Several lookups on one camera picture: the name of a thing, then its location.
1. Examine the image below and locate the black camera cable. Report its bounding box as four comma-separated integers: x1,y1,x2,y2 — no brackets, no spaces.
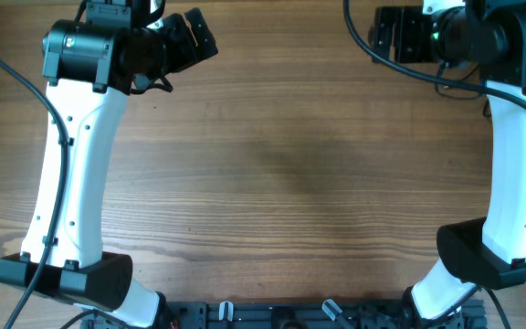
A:
342,0,526,329
0,0,109,329

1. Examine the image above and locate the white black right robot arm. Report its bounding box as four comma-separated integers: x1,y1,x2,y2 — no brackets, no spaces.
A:
361,0,526,327

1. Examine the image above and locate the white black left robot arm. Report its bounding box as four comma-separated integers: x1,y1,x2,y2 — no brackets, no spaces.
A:
0,1,217,328

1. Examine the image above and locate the black left camera cable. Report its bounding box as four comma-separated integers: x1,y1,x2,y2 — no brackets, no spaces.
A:
0,0,109,329

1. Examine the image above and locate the black right camera cable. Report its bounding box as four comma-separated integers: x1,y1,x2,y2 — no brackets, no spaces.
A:
342,0,526,329

